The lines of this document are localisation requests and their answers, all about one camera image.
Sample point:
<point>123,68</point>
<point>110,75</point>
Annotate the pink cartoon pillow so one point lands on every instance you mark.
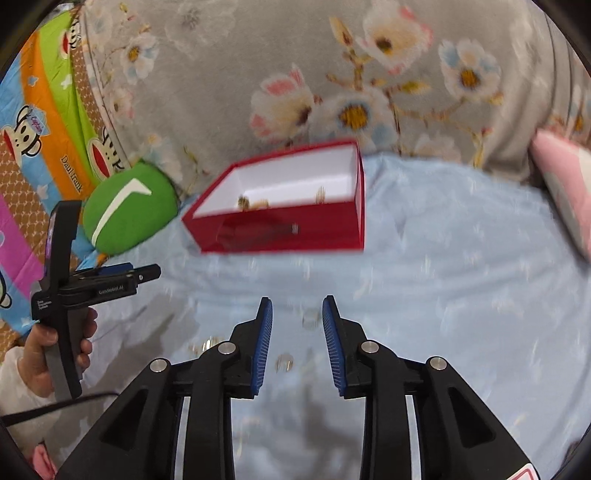
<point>558,175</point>

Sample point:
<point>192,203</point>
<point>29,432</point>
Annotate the gold cluster brooch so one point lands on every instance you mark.
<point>244,203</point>

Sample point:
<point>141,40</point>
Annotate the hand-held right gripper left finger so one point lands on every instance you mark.
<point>263,346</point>

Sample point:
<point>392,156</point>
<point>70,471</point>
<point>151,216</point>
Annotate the gold earring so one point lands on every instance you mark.
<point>210,343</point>

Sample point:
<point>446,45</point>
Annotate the light blue palm print sheet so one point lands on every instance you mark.
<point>461,277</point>

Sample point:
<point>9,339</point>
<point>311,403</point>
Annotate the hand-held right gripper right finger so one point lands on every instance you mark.
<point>331,346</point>

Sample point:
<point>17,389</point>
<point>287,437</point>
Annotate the grey floral blanket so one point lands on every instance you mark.
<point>231,55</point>

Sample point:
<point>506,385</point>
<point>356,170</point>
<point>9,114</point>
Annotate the red cardboard box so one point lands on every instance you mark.
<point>323,226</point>

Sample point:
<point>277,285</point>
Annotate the person's left forearm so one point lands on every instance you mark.
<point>16,397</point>

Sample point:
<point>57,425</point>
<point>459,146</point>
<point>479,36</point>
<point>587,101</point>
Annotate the person's left hand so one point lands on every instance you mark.
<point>32,360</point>

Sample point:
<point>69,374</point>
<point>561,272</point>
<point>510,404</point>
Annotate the green plush pillow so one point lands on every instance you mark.
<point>138,217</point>

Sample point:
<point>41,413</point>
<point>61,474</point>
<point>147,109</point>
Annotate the pink cloth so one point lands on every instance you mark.
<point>44,459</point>

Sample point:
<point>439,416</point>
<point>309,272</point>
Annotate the colourful cartoon monkey sheet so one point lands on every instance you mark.
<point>46,115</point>

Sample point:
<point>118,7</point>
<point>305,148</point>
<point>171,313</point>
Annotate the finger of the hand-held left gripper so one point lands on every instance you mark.
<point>115,268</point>
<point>150,273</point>

